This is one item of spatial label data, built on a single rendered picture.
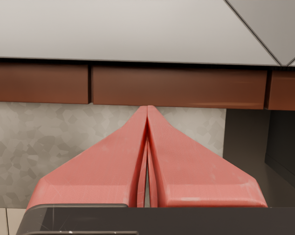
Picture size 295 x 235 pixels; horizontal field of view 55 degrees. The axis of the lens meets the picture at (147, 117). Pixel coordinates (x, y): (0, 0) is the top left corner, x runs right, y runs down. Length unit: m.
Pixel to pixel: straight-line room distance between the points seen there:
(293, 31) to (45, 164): 0.39
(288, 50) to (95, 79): 0.18
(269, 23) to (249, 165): 1.02
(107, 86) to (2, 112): 0.24
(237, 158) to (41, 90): 1.01
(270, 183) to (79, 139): 0.99
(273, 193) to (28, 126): 1.07
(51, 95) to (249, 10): 0.20
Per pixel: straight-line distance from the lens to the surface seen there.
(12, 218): 1.06
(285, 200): 1.37
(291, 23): 0.28
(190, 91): 0.29
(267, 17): 0.27
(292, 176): 1.06
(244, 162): 1.24
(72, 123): 0.46
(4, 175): 0.53
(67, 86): 0.30
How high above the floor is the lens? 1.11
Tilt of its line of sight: 80 degrees down
